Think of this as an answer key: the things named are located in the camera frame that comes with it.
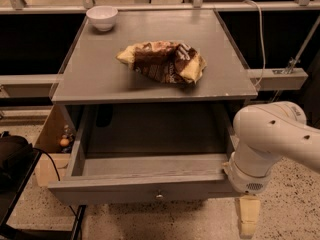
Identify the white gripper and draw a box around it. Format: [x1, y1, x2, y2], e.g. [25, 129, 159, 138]
[222, 153, 271, 239]

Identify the white ceramic bowl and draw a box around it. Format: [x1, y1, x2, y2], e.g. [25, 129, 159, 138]
[86, 6, 118, 31]

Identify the grey top drawer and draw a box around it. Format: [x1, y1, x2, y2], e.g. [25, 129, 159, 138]
[49, 103, 237, 205]

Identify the black cart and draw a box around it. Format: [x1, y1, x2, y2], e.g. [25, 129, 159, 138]
[0, 150, 88, 240]

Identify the white cable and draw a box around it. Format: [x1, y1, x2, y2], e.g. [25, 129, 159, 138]
[243, 0, 267, 88]

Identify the metal railing frame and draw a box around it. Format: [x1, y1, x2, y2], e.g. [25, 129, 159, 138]
[0, 0, 320, 98]

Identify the cardboard box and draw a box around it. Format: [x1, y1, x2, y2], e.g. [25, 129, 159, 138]
[35, 106, 70, 187]

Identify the crumpled brown chip bag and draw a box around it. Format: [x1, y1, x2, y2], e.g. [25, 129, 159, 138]
[116, 41, 207, 84]

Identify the black cable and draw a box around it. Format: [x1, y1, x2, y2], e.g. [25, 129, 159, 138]
[33, 147, 79, 218]

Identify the metal diagonal brace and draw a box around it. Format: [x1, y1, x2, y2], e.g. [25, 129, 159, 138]
[271, 14, 320, 101]

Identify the black bag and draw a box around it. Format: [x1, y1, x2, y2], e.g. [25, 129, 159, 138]
[0, 135, 33, 192]

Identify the grey drawer cabinet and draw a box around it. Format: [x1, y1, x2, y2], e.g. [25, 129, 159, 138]
[51, 9, 259, 158]

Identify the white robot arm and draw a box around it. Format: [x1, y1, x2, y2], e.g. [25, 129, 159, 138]
[223, 101, 320, 239]

